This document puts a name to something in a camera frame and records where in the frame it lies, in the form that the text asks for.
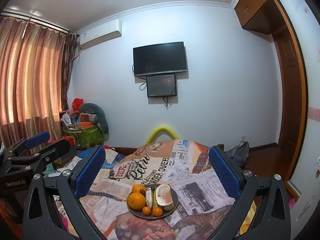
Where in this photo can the brown wooden door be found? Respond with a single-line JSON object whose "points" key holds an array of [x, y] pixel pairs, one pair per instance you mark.
{"points": [[294, 89]]}

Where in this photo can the newspaper print bedspread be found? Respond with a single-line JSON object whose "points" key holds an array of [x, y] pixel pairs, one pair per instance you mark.
{"points": [[184, 166]]}

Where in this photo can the wall mounted television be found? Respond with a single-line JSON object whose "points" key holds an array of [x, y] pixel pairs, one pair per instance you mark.
{"points": [[159, 58]]}

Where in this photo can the peeled pomelo segment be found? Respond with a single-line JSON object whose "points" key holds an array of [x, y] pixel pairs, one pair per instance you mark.
{"points": [[149, 198]]}

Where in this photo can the dark red chestnut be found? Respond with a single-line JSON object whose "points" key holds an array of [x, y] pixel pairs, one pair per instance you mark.
{"points": [[142, 191]]}

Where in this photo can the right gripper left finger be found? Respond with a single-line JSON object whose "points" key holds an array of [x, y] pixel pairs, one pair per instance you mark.
{"points": [[41, 218]]}

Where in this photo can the green gift box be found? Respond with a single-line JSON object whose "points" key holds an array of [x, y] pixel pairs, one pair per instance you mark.
{"points": [[87, 137]]}

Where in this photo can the orange on plate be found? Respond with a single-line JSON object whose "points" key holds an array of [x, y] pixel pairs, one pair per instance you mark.
{"points": [[138, 188]]}

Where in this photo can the wooden overhead cabinet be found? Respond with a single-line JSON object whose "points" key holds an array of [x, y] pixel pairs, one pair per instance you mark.
{"points": [[261, 16]]}

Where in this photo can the large orange with stem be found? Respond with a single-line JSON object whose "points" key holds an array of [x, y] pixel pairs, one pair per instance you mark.
{"points": [[136, 201]]}

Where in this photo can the grey green plush toy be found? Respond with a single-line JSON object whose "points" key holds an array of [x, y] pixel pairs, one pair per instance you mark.
{"points": [[100, 117]]}

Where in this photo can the dark round plate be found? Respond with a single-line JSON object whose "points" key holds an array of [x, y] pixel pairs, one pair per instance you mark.
{"points": [[139, 214]]}

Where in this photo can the small wall monitor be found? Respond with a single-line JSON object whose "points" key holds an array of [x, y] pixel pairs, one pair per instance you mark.
{"points": [[161, 86]]}

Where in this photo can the white air conditioner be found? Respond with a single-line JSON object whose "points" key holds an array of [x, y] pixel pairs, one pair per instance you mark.
{"points": [[101, 33]]}

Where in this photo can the small mandarin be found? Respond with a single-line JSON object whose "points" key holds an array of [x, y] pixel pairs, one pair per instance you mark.
{"points": [[147, 211], [157, 211]]}

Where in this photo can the striped orange curtain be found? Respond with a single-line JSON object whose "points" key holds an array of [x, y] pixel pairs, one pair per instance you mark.
{"points": [[36, 67]]}

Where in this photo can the large pomelo chunk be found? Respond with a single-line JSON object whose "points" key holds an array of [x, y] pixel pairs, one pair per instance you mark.
{"points": [[164, 198]]}

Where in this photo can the sugarcane piece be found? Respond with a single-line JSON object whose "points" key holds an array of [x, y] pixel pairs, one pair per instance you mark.
{"points": [[154, 201]]}

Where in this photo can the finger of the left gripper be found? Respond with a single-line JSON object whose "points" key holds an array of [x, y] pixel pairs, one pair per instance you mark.
{"points": [[52, 152], [37, 140]]}

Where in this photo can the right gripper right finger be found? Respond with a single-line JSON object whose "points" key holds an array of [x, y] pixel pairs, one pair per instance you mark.
{"points": [[272, 217]]}

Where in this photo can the grey backpack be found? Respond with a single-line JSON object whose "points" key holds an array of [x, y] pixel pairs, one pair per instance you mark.
{"points": [[240, 154]]}

